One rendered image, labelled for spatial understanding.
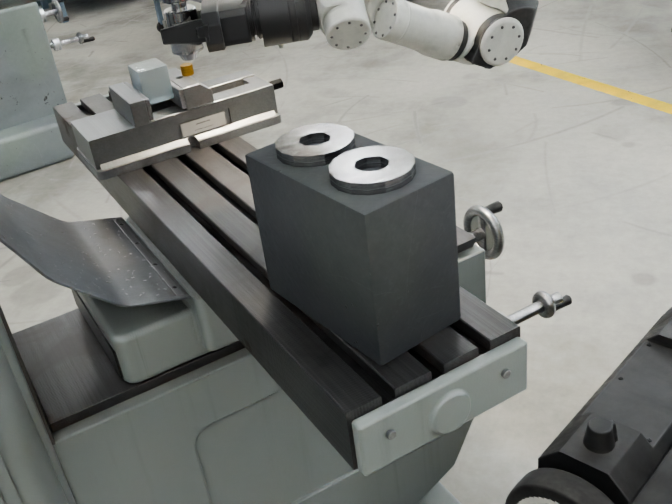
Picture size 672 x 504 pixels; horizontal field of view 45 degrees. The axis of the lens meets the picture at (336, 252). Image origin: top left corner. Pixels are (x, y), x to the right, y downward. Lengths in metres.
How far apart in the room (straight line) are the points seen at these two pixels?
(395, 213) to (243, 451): 0.71
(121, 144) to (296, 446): 0.60
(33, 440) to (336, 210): 0.58
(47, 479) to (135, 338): 0.23
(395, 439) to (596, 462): 0.50
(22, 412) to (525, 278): 1.94
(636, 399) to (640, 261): 1.49
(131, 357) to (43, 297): 1.94
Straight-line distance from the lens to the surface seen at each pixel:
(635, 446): 1.35
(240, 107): 1.50
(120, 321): 1.25
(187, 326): 1.24
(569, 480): 1.30
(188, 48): 1.23
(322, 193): 0.83
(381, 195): 0.81
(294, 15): 1.19
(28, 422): 1.20
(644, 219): 3.15
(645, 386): 1.48
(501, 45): 1.33
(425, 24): 1.29
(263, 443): 1.43
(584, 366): 2.44
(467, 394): 0.90
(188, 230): 1.21
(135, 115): 1.43
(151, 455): 1.34
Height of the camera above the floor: 1.55
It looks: 31 degrees down
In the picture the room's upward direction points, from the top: 8 degrees counter-clockwise
